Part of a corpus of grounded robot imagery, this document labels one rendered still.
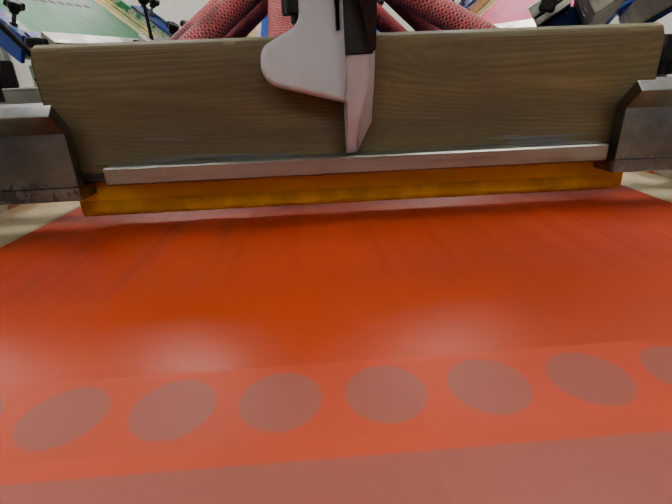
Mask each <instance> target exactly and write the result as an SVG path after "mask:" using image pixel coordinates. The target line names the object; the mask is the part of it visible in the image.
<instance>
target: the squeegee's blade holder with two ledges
mask: <svg viewBox="0 0 672 504"><path fill-rule="evenodd" d="M608 148H609V144H608V143H604V142H599V141H580V142H560V143H539V144H519V145H498V146H478V147H457V148H437V149H416V150H395V151H375V152H356V153H347V154H346V153H334V154H313V155H293V156H272V157H252V158H231V159H210V160H190V161H169V162H149V163H128V164H112V165H110V166H107V167H105V168H103V173H104V177H105V181H106V184H107V186H119V185H139V184H158V183H178V182H198V181H217V180H237V179H257V178H276V177H296V176H316V175H335V174H355V173H375V172H395V171H414V170H434V169H454V168H473V167H493V166H513V165H532V164H552V163H572V162H591V161H604V160H606V158H607V153H608Z"/></svg>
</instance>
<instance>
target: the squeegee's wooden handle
mask: <svg viewBox="0 0 672 504"><path fill-rule="evenodd" d="M277 37H279V36H269V37H241V38H214V39H187V40H159V41H132V42H104V43H77V44H50V45H35V46H34V47H33V48H32V50H31V65H32V68H33V71H34V75H35V78H36V82H37V85H38V89H39V92H40V96H41V99H42V103H43V106H49V105H50V106H52V107H53V108H54V109H55V110H56V112H57V113H58V114H59V115H60V116H61V117H62V119H63V120H64V121H65V122H66V123H67V124H68V126H69V128H70V131H71V135H72V139H73V142H74V146H75V150H76V153H77V157H78V161H79V165H80V168H81V172H82V176H83V179H84V182H100V181H105V177H104V173H103V168H105V167H107V166H110V165H112V164H128V163H149V162H169V161H190V160H210V159H231V158H252V157H272V156H293V155H313V154H334V153H346V139H345V119H344V103H341V102H337V101H333V100H329V99H324V98H320V97H315V96H311V95H307V94H302V93H298V92H293V91H289V90H285V89H280V88H277V87H275V86H273V85H271V84H270V83H269V82H268V81H267V80H266V79H265V77H264V75H263V73H262V70H261V52H262V50H263V48H264V46H265V45H266V44H267V43H269V42H270V41H272V40H274V39H275V38H277ZM664 40H665V33H664V25H662V24H661V23H659V22H652V23H625V24H597V25H570V26H542V27H515V28H488V29H460V30H433V31H406V32H378V33H376V49H375V76H374V94H373V109H372V122H371V124H370V126H369V128H368V130H367V132H366V134H365V136H364V139H363V141H362V143H361V145H360V147H359V149H358V151H357V152H375V151H395V150H416V149H437V148H457V147H478V146H498V145H519V144H539V143H560V142H580V141H599V142H604V143H608V144H609V145H610V140H611V135H612V130H613V126H614V121H615V116H616V111H617V106H618V103H619V101H620V99H621V98H622V97H623V96H624V95H625V94H626V93H627V92H628V90H629V89H630V88H631V87H632V86H633V85H634V84H635V83H636V81H638V80H655V79H656V75H657V70H658V66H659V62H660V57H661V53H662V49H663V44H664Z"/></svg>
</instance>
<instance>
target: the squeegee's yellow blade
mask: <svg viewBox="0 0 672 504"><path fill-rule="evenodd" d="M593 165H594V161H591V162H572V163H552V164H532V165H513V166H493V167H473V168H454V169H434V170H414V171H395V172H375V173H355V174H335V175H316V176H296V177H276V178H257V179H237V180H217V181H198V182H178V183H158V184H139V185H119V186H107V184H106V181H100V182H94V183H95V187H96V191H97V193H95V194H94V195H92V196H90V197H88V198H86V199H84V200H82V201H79V202H83V201H102V200H122V199H141V198H160V197H179V196H198V195H217V194H236V193H256V192H275V191H294V190H313V189H332V188H351V187H371V186H390V185H409V184H428V183H447V182H466V181H486V180H505V179H524V178H543V177H562V176H581V175H601V174H620V173H623V172H620V173H611V172H608V171H605V170H601V169H598V168H595V167H593Z"/></svg>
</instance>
